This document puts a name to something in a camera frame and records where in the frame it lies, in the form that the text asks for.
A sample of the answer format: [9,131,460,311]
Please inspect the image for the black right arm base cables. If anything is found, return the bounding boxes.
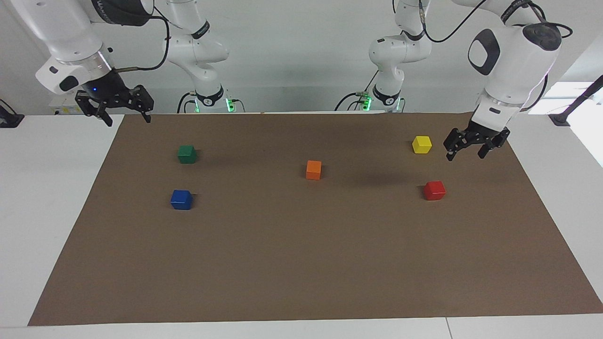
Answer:
[177,92,245,114]

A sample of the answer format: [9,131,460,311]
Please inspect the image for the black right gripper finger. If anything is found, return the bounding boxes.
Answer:
[120,85,155,124]
[75,91,114,127]

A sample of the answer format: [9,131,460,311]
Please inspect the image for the black table clamp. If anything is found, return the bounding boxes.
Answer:
[0,99,25,129]

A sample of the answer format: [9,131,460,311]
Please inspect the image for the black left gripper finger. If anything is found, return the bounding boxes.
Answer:
[478,127,511,160]
[443,128,472,162]

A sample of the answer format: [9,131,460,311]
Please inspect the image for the black arm base cables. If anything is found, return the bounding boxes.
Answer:
[334,70,379,112]
[177,92,245,114]

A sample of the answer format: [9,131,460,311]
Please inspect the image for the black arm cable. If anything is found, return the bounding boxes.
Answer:
[113,5,170,73]
[417,0,574,113]

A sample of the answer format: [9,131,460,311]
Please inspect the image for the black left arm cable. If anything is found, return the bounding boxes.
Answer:
[417,0,574,113]

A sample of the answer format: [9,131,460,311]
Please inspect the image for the black angled stand mount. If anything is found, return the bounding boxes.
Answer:
[549,74,603,127]

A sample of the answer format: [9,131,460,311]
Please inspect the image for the white power box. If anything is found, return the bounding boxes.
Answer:
[49,92,95,115]

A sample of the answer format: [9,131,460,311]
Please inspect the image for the red wooden block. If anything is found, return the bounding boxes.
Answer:
[423,181,446,201]

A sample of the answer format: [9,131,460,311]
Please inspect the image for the blue wooden block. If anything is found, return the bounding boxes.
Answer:
[171,190,193,210]

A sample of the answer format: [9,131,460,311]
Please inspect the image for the black left arm base cables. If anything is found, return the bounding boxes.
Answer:
[334,70,379,112]

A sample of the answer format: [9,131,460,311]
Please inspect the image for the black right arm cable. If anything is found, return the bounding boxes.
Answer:
[113,5,170,73]

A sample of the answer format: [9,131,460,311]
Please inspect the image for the brown paper mat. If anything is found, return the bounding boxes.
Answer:
[27,112,603,326]

